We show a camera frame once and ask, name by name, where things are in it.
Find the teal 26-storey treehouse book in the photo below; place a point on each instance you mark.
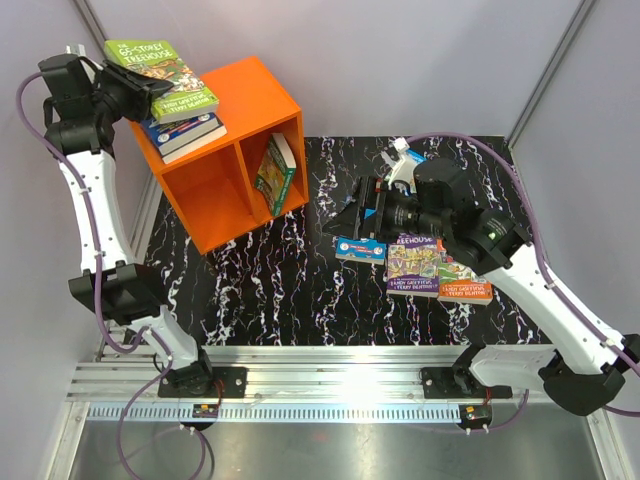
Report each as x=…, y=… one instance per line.
x=416, y=157

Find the aluminium mounting rail frame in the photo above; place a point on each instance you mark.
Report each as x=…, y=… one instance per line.
x=348, y=385

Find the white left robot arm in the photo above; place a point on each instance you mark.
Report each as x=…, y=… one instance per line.
x=85, y=102

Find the purple 52-storey treehouse book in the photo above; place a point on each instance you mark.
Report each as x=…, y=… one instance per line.
x=412, y=266

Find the green 104-storey treehouse book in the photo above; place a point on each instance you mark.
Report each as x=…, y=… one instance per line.
x=275, y=172

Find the lime 65-storey treehouse book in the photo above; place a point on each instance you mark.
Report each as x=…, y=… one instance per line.
x=188, y=96

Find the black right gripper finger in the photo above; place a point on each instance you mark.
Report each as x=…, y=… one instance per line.
x=363, y=195
x=344, y=222

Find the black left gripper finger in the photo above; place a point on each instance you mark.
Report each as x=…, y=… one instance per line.
x=114, y=71
x=142, y=93

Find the bright blue paperback book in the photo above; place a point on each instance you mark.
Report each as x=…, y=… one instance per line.
x=363, y=251

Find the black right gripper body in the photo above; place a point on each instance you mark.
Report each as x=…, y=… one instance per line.
x=403, y=214

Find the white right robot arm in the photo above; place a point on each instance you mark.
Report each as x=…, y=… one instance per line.
x=582, y=371

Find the black marble-pattern mat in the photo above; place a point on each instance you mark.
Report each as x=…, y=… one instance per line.
x=282, y=285

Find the orange two-compartment shelf box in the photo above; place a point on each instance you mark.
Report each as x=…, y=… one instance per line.
x=212, y=189

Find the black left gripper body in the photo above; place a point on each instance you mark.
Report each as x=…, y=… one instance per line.
x=117, y=97

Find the orange 78-storey treehouse book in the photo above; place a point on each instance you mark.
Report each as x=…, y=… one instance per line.
x=459, y=284

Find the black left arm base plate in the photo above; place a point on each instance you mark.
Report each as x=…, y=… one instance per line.
x=227, y=381

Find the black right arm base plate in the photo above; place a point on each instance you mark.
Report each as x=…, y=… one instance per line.
x=443, y=383

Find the blue 91-storey treehouse book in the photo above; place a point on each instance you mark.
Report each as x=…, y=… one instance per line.
x=175, y=140

